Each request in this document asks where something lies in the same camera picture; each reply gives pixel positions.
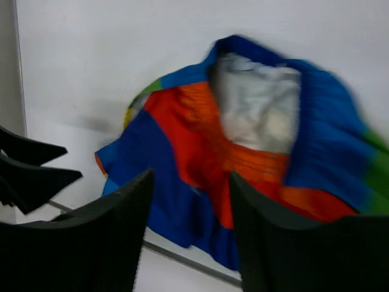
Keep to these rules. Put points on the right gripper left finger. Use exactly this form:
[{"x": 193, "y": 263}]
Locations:
[{"x": 93, "y": 248}]

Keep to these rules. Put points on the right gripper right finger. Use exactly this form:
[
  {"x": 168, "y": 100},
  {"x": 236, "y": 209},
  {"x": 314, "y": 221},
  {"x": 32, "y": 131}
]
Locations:
[{"x": 280, "y": 250}]

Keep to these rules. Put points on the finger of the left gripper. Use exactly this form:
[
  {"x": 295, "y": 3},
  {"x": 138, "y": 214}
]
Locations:
[
  {"x": 27, "y": 150},
  {"x": 29, "y": 187}
]

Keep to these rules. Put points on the rainbow striped shorts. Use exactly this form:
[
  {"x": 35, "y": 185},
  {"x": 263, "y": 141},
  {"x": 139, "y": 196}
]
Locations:
[{"x": 289, "y": 128}]

